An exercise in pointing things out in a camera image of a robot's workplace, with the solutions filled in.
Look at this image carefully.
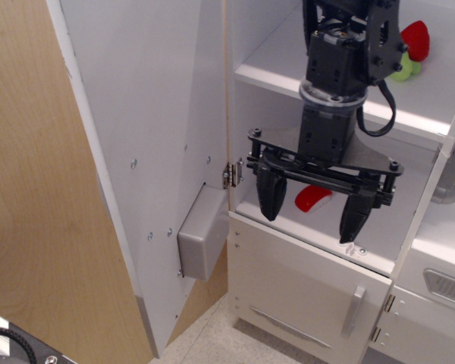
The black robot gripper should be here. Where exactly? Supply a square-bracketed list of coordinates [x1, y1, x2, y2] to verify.
[248, 108, 403, 243]

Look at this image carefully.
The white toy fridge door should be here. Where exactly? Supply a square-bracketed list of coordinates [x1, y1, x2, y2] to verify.
[47, 1, 228, 356]

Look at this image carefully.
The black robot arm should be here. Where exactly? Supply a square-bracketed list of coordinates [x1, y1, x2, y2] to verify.
[248, 1, 407, 243]

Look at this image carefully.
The red white toy sushi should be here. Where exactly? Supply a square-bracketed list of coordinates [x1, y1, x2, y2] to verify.
[294, 185, 333, 213]

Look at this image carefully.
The silver door hinge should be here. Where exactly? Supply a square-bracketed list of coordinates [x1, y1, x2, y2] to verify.
[222, 158, 244, 189]

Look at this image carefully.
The white lower freezer door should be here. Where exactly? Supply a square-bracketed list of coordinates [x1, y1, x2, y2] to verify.
[227, 213, 391, 363]

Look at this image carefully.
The grey ice dispenser box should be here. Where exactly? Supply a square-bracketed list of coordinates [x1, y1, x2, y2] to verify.
[177, 184, 229, 281]

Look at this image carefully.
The brass oven hinge upper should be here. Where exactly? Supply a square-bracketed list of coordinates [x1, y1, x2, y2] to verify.
[384, 294, 395, 312]

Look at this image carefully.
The brass oven hinge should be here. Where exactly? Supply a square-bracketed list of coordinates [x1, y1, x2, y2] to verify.
[371, 327, 381, 343]
[384, 294, 395, 312]

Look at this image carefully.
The brass oven hinge lower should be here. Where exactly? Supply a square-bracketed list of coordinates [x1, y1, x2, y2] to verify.
[371, 327, 381, 343]

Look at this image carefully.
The white toy oven unit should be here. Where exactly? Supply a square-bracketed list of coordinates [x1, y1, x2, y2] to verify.
[363, 200, 455, 364]

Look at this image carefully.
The grey oven vent panel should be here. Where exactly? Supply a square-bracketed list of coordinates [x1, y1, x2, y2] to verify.
[422, 268, 455, 305]

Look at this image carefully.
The red toy strawberry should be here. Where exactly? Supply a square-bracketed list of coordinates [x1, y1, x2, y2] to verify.
[390, 20, 430, 82]

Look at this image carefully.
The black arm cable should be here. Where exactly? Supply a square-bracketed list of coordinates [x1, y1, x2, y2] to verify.
[356, 80, 397, 138]

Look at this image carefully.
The silver freezer door handle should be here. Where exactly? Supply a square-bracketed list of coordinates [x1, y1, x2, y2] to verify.
[340, 286, 366, 339]

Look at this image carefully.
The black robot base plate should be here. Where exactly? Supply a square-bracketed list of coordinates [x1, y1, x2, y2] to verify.
[0, 316, 76, 364]

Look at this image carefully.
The black braided cable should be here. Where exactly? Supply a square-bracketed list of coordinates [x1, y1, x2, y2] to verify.
[0, 326, 37, 364]

